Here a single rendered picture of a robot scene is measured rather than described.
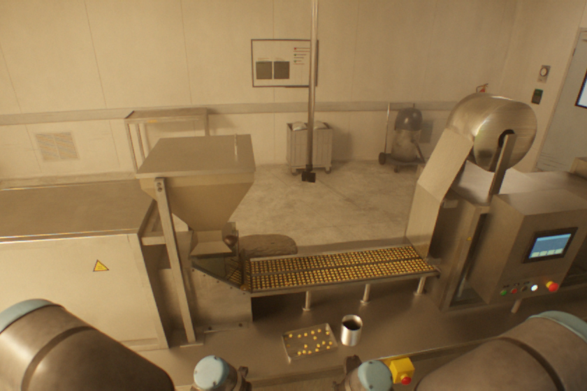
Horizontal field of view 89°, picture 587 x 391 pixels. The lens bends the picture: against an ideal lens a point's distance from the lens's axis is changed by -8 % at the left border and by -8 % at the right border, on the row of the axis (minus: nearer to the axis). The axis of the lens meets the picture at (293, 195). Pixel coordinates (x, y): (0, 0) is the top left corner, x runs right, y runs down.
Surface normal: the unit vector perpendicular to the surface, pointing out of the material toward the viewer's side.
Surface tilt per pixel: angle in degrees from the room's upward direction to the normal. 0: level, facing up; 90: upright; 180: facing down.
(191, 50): 90
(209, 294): 90
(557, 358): 15
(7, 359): 45
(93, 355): 29
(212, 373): 19
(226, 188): 114
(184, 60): 90
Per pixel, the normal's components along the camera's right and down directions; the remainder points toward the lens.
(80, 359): 0.37, -0.73
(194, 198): 0.15, 0.77
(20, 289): 0.16, 0.45
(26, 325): 0.00, -0.87
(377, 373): 0.14, -0.70
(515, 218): -0.99, 0.07
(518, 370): -0.22, -0.74
